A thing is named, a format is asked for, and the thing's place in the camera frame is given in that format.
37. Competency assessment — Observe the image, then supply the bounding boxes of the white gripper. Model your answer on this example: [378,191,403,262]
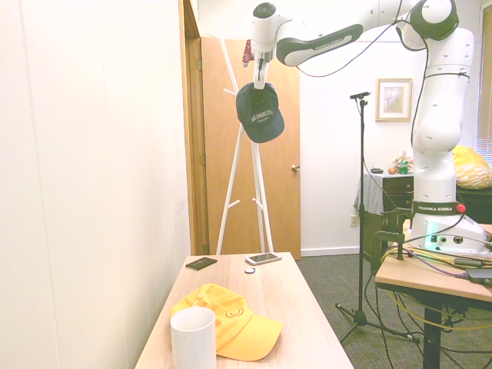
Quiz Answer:
[252,48,276,91]

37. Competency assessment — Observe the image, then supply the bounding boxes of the navy blue baseball cap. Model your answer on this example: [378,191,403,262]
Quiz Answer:
[235,81,286,145]

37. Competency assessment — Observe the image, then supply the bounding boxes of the yellow baseball cap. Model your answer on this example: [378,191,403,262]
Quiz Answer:
[170,283,284,363]

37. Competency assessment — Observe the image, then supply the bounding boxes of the wooden door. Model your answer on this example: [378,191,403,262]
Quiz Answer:
[200,37,302,251]

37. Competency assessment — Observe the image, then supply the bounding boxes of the white coat rack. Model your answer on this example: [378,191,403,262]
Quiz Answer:
[206,13,276,256]

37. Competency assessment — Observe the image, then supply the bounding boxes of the black tripod stand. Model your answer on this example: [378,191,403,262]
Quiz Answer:
[334,98,421,345]

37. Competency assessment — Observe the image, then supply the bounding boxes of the grey cloth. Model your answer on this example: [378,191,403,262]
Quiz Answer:
[353,172,386,214]

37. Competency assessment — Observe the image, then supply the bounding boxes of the dark wood cabinet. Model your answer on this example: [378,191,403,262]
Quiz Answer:
[363,172,492,266]

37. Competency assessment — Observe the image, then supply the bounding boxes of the white smartphone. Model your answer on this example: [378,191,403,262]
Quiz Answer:
[244,251,283,267]

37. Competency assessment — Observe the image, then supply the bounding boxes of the black wallet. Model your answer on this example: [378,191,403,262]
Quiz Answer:
[185,257,218,271]

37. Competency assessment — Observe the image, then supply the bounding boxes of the dark metal C-clamp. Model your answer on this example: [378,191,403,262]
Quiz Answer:
[371,207,411,276]

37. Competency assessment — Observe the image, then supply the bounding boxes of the window blinds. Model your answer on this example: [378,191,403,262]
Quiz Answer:
[474,0,492,155]

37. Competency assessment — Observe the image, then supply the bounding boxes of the yellow patterned cushion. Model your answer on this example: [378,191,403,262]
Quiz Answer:
[451,145,492,190]

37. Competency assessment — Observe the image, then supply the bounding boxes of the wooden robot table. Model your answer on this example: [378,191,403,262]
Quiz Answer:
[374,222,492,369]

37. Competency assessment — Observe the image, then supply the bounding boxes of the white mug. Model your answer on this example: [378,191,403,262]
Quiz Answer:
[170,307,217,369]

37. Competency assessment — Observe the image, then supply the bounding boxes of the black box device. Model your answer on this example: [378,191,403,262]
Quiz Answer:
[465,268,492,285]

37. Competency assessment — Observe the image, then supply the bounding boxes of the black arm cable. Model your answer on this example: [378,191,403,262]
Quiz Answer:
[258,0,472,151]

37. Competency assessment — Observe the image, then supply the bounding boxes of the wooden door frame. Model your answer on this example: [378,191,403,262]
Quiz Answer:
[178,0,211,257]

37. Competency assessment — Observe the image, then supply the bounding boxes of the framed wall picture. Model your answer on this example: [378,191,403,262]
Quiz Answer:
[375,78,414,123]

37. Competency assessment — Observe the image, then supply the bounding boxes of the purple cable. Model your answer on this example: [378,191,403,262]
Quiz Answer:
[406,248,474,278]

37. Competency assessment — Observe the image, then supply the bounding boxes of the yellow cable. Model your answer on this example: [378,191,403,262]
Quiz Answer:
[384,245,492,336]

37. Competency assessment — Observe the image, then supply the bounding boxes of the black floor cables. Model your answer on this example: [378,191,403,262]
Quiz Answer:
[368,284,462,369]

